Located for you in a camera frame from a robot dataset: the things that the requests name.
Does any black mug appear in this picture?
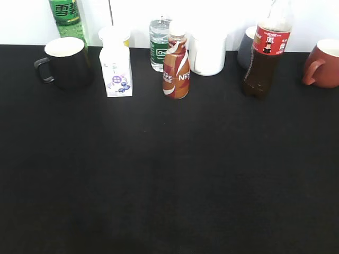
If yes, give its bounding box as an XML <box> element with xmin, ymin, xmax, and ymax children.
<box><xmin>34</xmin><ymin>37</ymin><xmax>94</xmax><ymax>90</ymax></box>

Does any cola bottle red label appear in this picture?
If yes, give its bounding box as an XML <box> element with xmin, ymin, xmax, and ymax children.
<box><xmin>242</xmin><ymin>1</ymin><xmax>293</xmax><ymax>99</ymax></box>

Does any white paper cup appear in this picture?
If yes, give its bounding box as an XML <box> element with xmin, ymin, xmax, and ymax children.
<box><xmin>189</xmin><ymin>29</ymin><xmax>227</xmax><ymax>76</ymax></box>

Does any white yellow yogurt cup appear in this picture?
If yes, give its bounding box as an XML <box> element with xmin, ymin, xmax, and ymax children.
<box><xmin>98</xmin><ymin>25</ymin><xmax>130</xmax><ymax>47</ymax></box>

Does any green sprite bottle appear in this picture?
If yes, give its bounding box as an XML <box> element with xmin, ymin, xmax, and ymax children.
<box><xmin>48</xmin><ymin>0</ymin><xmax>87</xmax><ymax>48</ymax></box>

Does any brown nescafe coffee bottle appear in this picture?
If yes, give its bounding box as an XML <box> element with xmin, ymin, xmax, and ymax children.
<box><xmin>162</xmin><ymin>20</ymin><xmax>190</xmax><ymax>99</ymax></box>

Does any white blueberry milk carton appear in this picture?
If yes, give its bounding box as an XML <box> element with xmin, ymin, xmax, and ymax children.
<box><xmin>99</xmin><ymin>38</ymin><xmax>133</xmax><ymax>98</ymax></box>

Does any clear water bottle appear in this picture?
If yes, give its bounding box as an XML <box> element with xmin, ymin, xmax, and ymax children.
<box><xmin>149</xmin><ymin>15</ymin><xmax>172</xmax><ymax>72</ymax></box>

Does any grey mug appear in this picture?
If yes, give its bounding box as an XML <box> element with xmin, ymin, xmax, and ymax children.
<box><xmin>237</xmin><ymin>26</ymin><xmax>257</xmax><ymax>69</ymax></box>

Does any red mug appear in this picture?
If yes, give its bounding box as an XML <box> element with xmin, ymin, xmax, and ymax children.
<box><xmin>302</xmin><ymin>39</ymin><xmax>338</xmax><ymax>88</ymax></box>

